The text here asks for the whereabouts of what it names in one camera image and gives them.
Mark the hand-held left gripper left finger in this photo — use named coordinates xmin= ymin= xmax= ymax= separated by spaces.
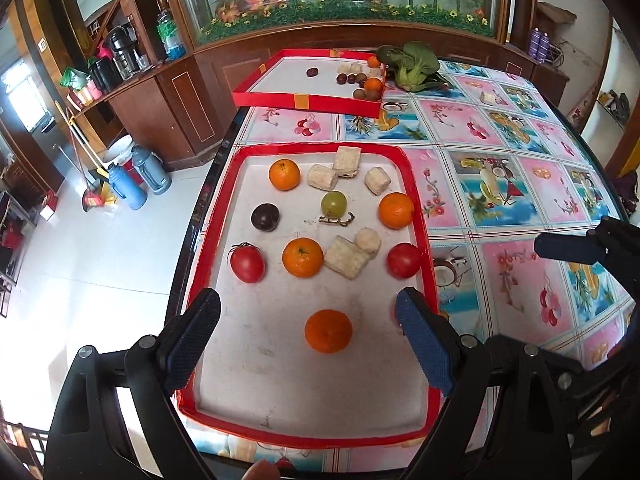
xmin=42 ymin=287 xmax=222 ymax=480

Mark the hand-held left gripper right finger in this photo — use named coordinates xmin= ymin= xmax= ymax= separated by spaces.
xmin=396 ymin=287 xmax=583 ymax=480

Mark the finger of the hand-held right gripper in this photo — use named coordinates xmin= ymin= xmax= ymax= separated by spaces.
xmin=534 ymin=232 xmax=608 ymax=265

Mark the red tomato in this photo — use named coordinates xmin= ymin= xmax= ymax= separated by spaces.
xmin=228 ymin=242 xmax=267 ymax=283
xmin=386 ymin=242 xmax=423 ymax=280

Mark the red rimmed white tray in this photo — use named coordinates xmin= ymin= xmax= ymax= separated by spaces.
xmin=177 ymin=142 xmax=443 ymax=448

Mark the brown bun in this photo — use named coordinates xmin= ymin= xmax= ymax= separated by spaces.
xmin=323 ymin=236 xmax=372 ymax=280

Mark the round beige bun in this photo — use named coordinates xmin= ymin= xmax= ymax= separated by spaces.
xmin=353 ymin=227 xmax=382 ymax=254

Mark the dark purple plum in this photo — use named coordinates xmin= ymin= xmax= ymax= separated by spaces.
xmin=250 ymin=203 xmax=281 ymax=232

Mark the green round fruit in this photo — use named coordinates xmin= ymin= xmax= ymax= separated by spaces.
xmin=320 ymin=190 xmax=348 ymax=216

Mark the cylindrical biscuit roll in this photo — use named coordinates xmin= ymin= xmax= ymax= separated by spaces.
xmin=364 ymin=166 xmax=392 ymax=196

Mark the square wafer biscuit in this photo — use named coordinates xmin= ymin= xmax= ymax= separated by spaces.
xmin=332 ymin=146 xmax=362 ymax=178

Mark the person's left hand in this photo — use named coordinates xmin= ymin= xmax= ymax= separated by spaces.
xmin=242 ymin=460 xmax=281 ymax=480

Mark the dark red cloth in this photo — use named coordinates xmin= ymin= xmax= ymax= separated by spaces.
xmin=612 ymin=172 xmax=640 ymax=201

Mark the fruit print tablecloth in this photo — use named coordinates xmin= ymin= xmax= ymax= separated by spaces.
xmin=190 ymin=57 xmax=636 ymax=476

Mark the dark shoe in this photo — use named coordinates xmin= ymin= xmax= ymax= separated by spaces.
xmin=600 ymin=91 xmax=631 ymax=121

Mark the blue thermos jug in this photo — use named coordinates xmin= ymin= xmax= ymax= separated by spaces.
xmin=107 ymin=162 xmax=149 ymax=211
xmin=131 ymin=145 xmax=171 ymax=197

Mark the white bucket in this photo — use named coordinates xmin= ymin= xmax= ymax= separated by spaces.
xmin=104 ymin=135 xmax=136 ymax=171

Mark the green bok choy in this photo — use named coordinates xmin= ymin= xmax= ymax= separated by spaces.
xmin=376 ymin=42 xmax=451 ymax=93

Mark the wooden sideboard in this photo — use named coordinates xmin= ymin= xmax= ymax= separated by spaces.
xmin=65 ymin=20 xmax=571 ymax=171

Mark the black thermos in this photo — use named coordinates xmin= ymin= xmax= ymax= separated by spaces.
xmin=90 ymin=57 xmax=121 ymax=93

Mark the red gift box lid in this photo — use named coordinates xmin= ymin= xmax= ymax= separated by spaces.
xmin=232 ymin=49 xmax=388 ymax=117

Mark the green bag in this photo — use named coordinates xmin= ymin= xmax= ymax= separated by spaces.
xmin=61 ymin=67 xmax=91 ymax=91

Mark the black coffee maker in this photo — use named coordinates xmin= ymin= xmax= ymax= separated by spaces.
xmin=106 ymin=25 xmax=146 ymax=78

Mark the clear water bottle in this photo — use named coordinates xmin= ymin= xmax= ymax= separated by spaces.
xmin=156 ymin=7 xmax=187 ymax=61

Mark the yellow handled broom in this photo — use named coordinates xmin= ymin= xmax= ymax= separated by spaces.
xmin=52 ymin=100 xmax=108 ymax=181

